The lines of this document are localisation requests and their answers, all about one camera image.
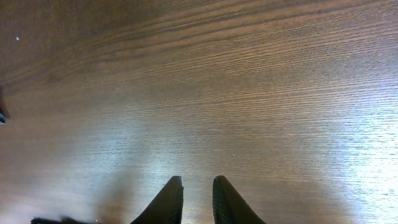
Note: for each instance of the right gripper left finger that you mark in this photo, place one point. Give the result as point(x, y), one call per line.
point(166, 207)

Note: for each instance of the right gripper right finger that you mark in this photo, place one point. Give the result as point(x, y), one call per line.
point(228, 205)

